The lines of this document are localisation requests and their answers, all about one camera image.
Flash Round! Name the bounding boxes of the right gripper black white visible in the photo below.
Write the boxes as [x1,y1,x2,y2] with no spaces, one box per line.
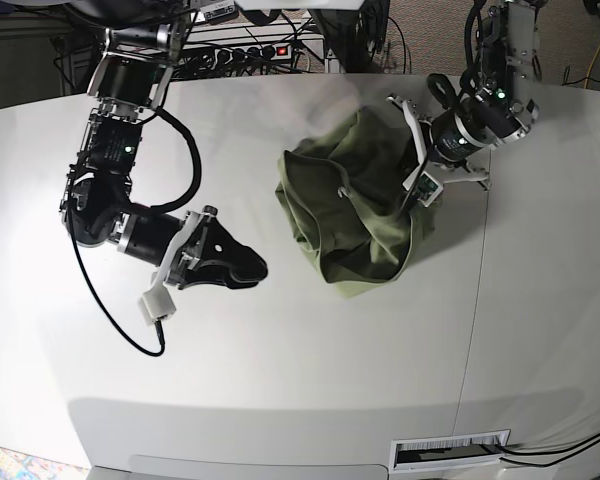
[117,205,268,295]

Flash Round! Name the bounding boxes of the grey table leg column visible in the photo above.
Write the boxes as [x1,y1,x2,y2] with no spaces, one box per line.
[310,9,359,73]

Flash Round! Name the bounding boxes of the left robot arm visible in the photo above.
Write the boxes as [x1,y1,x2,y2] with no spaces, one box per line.
[387,1,545,206]

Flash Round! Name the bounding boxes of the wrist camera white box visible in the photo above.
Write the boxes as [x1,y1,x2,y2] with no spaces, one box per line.
[139,289,177,325]
[415,173,443,208]

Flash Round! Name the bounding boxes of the table cable grommet with brush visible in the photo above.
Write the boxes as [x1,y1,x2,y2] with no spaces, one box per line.
[389,430,511,474]

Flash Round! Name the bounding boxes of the camera black cable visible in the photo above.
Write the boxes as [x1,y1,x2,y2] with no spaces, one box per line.
[65,209,167,357]
[398,154,431,221]

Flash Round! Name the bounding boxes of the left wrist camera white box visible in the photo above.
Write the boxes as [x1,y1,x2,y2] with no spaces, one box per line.
[415,173,443,208]

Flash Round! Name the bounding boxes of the black power strip red switch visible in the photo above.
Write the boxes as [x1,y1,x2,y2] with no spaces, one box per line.
[197,42,293,63]

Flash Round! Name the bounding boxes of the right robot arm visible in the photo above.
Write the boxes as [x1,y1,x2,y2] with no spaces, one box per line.
[60,1,267,290]

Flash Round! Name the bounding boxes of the green T-shirt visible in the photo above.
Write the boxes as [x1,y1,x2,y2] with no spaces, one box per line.
[275,107,441,298]

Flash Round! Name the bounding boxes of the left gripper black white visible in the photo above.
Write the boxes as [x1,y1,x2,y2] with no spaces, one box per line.
[386,94,491,193]

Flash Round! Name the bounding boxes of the black cable at grommet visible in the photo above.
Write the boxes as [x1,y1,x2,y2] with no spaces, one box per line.
[499,428,600,467]

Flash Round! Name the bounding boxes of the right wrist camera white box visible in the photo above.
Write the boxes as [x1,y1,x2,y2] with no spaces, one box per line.
[139,289,177,325]

